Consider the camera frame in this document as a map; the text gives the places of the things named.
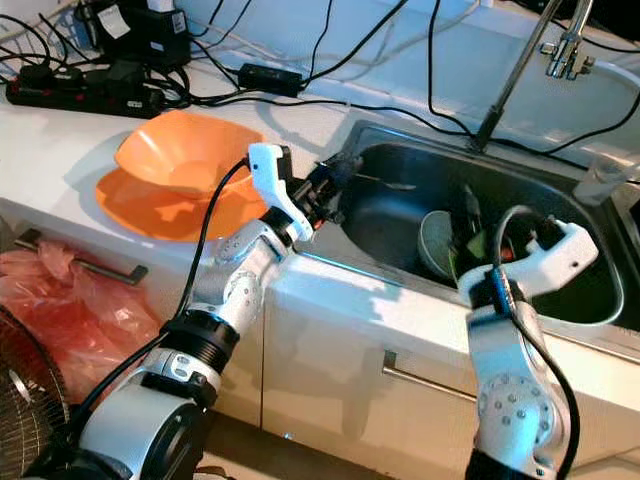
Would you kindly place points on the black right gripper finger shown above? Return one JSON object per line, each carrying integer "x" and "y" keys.
{"x": 473, "y": 210}

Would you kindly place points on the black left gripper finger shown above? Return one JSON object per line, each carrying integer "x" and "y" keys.
{"x": 330, "y": 210}
{"x": 345, "y": 168}

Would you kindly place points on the orange bowl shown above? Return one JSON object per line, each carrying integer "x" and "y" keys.
{"x": 180, "y": 145}

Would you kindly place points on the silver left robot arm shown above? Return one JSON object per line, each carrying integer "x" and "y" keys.
{"x": 240, "y": 280}

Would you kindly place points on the steel kitchen sink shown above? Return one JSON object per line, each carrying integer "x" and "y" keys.
{"x": 400, "y": 190}

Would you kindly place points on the white kitchen cabinet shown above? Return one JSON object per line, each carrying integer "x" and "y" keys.
{"x": 360, "y": 400}

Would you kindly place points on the grey bowl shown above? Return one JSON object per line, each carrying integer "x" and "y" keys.
{"x": 435, "y": 240}

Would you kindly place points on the green plate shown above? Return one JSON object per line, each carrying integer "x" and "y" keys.
{"x": 465, "y": 262}

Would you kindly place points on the clear glass cup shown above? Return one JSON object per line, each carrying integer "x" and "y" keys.
{"x": 602, "y": 180}

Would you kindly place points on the black power adapter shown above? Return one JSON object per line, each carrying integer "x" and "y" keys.
{"x": 270, "y": 80}

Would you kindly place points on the red plastic bag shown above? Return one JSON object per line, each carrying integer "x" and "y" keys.
{"x": 70, "y": 320}

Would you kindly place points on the orange plate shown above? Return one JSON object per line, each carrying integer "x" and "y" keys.
{"x": 150, "y": 212}

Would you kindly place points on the black floor fan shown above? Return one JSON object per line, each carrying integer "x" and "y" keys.
{"x": 20, "y": 400}

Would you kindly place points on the chrome faucet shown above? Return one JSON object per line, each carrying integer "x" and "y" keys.
{"x": 572, "y": 45}

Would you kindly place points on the black power strip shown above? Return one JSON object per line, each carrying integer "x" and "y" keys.
{"x": 80, "y": 93}

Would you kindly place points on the black charger box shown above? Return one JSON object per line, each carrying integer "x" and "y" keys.
{"x": 145, "y": 35}

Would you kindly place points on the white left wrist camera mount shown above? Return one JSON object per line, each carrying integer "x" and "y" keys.
{"x": 275, "y": 180}

